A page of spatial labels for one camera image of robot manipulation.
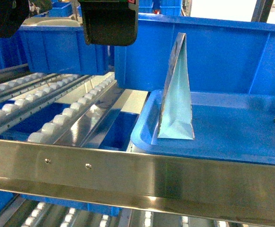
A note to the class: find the blue crate on rollers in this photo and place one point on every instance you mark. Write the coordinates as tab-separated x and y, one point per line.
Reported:
53	49

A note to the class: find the large blue plastic crate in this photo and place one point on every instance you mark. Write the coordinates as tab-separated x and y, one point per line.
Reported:
222	56

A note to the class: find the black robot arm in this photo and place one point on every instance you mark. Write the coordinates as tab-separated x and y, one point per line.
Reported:
14	12

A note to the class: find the light blue flower gift bag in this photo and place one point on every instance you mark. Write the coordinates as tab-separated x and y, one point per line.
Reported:
175	120

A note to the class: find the stainless steel front rail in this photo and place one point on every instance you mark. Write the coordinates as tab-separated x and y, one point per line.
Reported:
219	190

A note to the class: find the white roller track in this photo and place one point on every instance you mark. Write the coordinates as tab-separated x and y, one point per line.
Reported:
20	81
55	90
53	130

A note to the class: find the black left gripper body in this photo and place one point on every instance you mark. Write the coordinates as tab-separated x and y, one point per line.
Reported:
110	22

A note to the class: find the blue plastic tray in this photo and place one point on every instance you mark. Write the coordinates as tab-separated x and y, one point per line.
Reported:
232	127

